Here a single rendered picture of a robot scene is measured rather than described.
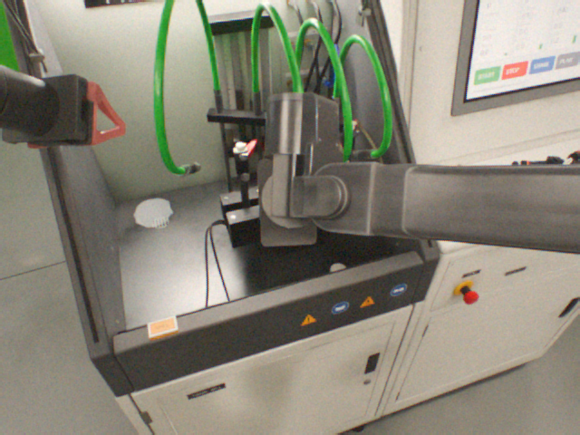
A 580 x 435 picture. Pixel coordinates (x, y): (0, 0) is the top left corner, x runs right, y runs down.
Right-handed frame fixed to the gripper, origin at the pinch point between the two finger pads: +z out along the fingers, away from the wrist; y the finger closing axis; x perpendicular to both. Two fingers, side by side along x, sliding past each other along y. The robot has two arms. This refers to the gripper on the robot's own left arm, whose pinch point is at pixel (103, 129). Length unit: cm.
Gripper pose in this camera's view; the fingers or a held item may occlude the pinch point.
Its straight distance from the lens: 59.6
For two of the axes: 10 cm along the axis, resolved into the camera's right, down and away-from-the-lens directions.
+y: -9.4, -0.1, 3.3
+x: -0.3, 10.0, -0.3
